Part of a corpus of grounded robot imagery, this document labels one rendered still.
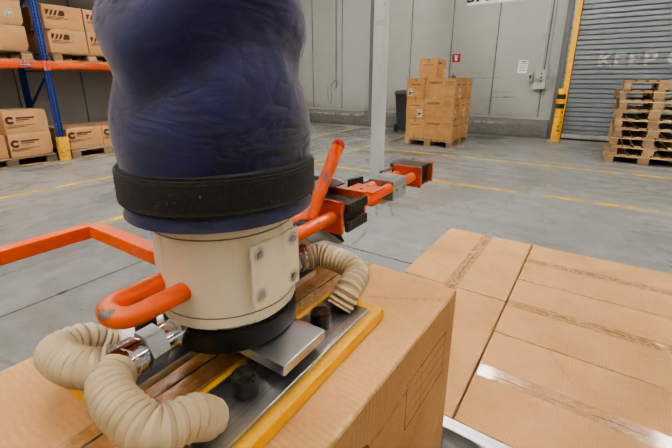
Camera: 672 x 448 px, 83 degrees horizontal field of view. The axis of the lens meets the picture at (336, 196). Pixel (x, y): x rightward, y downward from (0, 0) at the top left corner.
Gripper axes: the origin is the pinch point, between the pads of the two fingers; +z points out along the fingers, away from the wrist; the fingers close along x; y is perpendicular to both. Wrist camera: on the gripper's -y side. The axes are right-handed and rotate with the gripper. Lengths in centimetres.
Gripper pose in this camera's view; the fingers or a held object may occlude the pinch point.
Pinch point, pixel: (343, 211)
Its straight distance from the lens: 72.0
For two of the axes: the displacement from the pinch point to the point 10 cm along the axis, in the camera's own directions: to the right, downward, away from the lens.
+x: 0.0, -9.6, -2.7
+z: 8.3, 1.5, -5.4
